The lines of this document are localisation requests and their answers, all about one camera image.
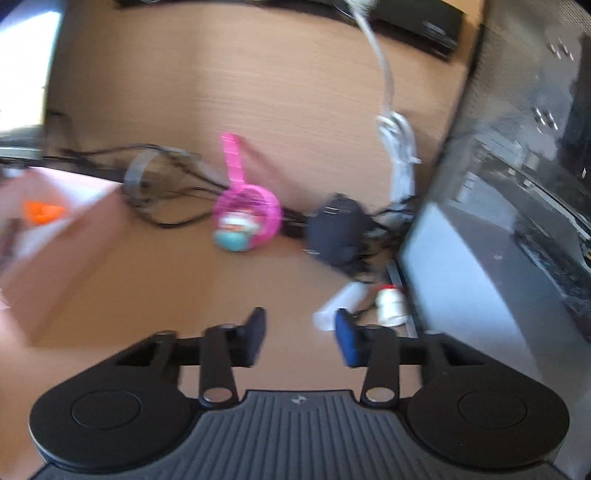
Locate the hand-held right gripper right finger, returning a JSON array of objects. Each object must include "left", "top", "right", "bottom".
[{"left": 335, "top": 308, "right": 485, "bottom": 409}]

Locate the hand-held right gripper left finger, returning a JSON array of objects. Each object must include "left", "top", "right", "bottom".
[{"left": 111, "top": 307, "right": 269, "bottom": 409}]

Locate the white tube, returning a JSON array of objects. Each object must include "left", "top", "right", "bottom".
[{"left": 313, "top": 281, "right": 366, "bottom": 332}]

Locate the small white bottle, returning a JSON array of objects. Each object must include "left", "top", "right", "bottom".
[{"left": 375, "top": 285, "right": 409, "bottom": 328}]

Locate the teal egg toy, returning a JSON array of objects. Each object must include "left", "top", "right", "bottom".
[{"left": 211, "top": 210, "right": 259, "bottom": 252}]

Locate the black plush toy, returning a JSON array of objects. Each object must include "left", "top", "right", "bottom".
[{"left": 302, "top": 194, "right": 375, "bottom": 267}]

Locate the pink toy net scoop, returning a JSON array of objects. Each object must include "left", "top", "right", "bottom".
[{"left": 213, "top": 134, "right": 283, "bottom": 245}]

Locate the pink cardboard box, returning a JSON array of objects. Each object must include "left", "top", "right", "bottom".
[{"left": 0, "top": 166, "right": 125, "bottom": 347}]

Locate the orange silicone piece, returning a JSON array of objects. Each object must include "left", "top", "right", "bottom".
[{"left": 24, "top": 200, "right": 68, "bottom": 227}]

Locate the wooden desktop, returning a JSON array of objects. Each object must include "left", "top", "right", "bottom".
[{"left": 0, "top": 0, "right": 485, "bottom": 416}]

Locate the black flat device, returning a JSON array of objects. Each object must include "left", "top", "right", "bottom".
[{"left": 115, "top": 0, "right": 465, "bottom": 62}]

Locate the black curved monitor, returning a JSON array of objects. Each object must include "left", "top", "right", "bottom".
[{"left": 0, "top": 0, "right": 65, "bottom": 162}]

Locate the black cable bundle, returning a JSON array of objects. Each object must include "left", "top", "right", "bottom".
[{"left": 46, "top": 111, "right": 416, "bottom": 282}]

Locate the white cable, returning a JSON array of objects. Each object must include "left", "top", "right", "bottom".
[{"left": 346, "top": 0, "right": 423, "bottom": 208}]

